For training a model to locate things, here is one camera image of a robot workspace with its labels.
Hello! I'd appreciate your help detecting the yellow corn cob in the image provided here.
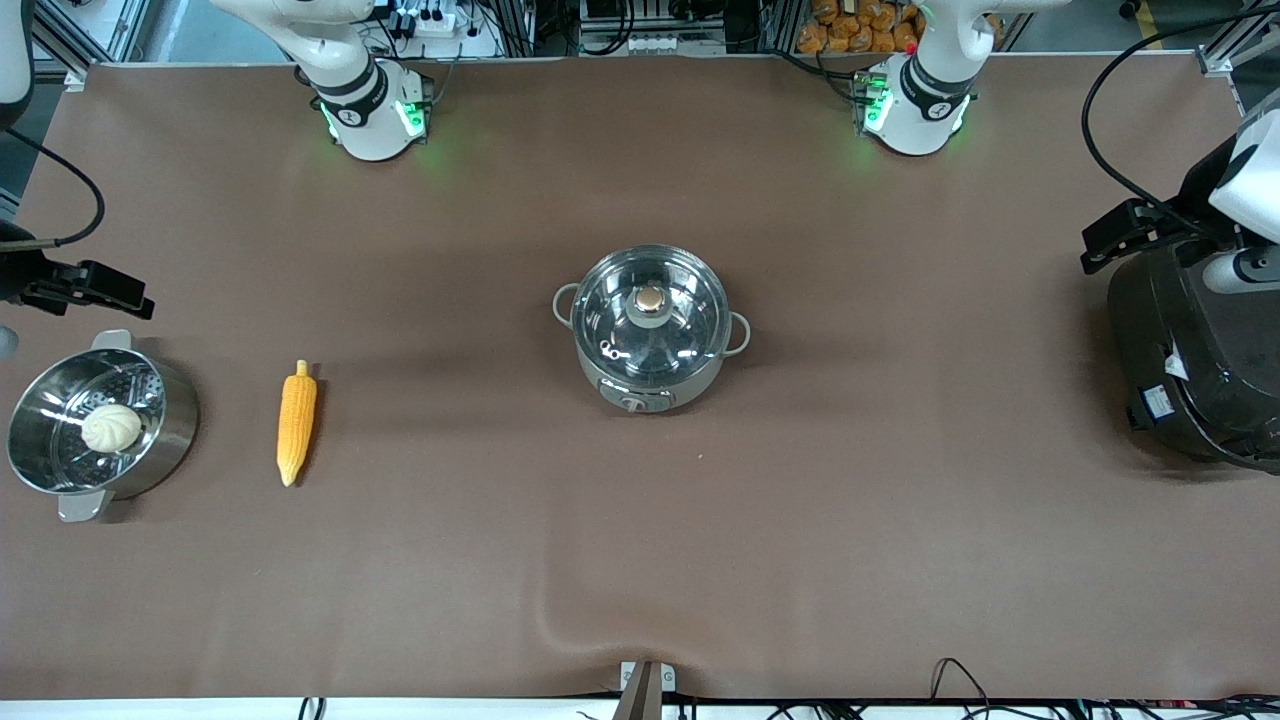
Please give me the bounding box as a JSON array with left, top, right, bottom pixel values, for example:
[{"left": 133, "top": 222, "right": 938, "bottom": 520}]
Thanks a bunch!
[{"left": 277, "top": 360, "right": 319, "bottom": 489}]

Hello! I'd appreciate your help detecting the glass pot lid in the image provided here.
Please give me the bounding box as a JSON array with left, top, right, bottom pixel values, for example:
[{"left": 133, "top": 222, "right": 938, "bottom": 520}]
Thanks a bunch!
[{"left": 573, "top": 245, "right": 732, "bottom": 392}]

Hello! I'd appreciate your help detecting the stainless steel steamer pot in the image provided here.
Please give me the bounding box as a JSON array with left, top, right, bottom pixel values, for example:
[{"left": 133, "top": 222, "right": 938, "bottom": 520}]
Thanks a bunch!
[{"left": 6, "top": 330, "right": 201, "bottom": 524}]

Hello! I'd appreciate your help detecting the grey electric cooking pot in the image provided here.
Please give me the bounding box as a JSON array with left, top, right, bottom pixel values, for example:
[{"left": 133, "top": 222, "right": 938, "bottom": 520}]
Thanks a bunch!
[{"left": 553, "top": 245, "right": 753, "bottom": 416}]

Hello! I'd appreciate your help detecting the black rice cooker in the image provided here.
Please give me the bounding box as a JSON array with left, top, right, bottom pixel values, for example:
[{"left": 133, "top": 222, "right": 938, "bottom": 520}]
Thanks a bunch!
[{"left": 1107, "top": 238, "right": 1280, "bottom": 474}]

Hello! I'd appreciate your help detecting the white steamed bun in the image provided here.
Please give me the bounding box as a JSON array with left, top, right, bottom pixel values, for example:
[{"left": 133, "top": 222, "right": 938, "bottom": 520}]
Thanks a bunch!
[{"left": 80, "top": 403, "right": 145, "bottom": 455}]

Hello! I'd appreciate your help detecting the bag of orange breads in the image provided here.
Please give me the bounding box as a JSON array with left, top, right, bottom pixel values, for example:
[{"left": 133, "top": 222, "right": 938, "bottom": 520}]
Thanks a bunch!
[{"left": 797, "top": 0, "right": 1004, "bottom": 55}]

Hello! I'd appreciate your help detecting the brown table mat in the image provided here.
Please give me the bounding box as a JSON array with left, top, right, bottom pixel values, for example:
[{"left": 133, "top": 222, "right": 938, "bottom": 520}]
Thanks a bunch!
[{"left": 0, "top": 55, "right": 1280, "bottom": 701}]

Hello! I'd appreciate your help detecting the aluminium frame profile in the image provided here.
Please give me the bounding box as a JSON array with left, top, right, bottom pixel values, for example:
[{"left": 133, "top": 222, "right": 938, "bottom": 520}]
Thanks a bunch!
[
  {"left": 30, "top": 0, "right": 153, "bottom": 93},
  {"left": 1195, "top": 0, "right": 1280, "bottom": 79}
]

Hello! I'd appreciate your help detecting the black looped floor cable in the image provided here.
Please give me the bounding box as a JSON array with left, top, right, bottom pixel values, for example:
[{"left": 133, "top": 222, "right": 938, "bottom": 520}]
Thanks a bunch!
[{"left": 928, "top": 657, "right": 993, "bottom": 709}]

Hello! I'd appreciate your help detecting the metal table bracket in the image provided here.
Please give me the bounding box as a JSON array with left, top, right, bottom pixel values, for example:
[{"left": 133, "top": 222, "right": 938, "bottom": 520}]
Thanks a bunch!
[{"left": 612, "top": 659, "right": 678, "bottom": 720}]

